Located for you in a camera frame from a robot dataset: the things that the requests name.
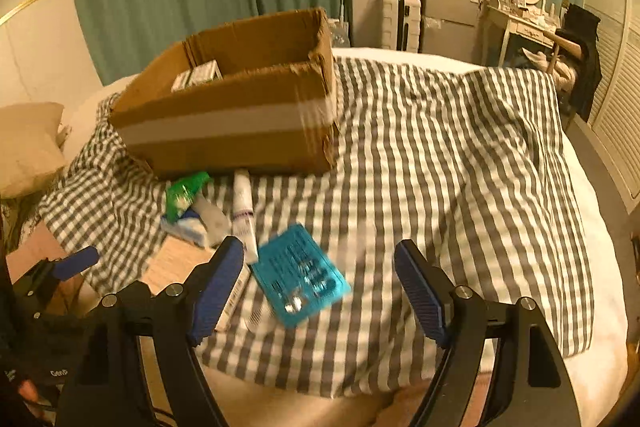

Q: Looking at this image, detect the white dressing table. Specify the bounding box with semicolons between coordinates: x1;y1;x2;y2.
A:
482;3;553;66

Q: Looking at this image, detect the flat brown paper box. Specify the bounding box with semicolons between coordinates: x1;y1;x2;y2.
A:
140;236;213;295

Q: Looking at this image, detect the white suitcase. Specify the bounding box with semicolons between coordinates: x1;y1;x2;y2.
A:
381;0;422;53

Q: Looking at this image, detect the blue white ointment box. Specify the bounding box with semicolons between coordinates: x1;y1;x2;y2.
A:
160;209;209;248

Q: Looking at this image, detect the grey mini fridge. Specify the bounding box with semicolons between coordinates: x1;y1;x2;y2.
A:
421;0;480;63

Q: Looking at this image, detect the wooden chair with clothes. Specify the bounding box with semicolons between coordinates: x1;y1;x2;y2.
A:
522;3;602;121

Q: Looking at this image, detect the blue pill blister pack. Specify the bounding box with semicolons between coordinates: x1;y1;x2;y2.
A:
250;223;352;329

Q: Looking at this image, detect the green white medicine box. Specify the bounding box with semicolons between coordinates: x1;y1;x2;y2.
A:
171;60;222;92

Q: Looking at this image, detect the grey checkered cloth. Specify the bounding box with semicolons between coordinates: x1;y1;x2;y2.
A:
37;55;597;399

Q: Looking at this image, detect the beige pillow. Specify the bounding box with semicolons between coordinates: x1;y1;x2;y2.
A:
0;102;65;199

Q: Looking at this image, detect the white cream tube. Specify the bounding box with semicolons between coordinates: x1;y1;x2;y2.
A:
232;169;258;265

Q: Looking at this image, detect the brown cardboard box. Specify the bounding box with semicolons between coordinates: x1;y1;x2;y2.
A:
108;8;337;179

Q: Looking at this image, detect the green snack packet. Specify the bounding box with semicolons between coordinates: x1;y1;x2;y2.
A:
165;171;210;223

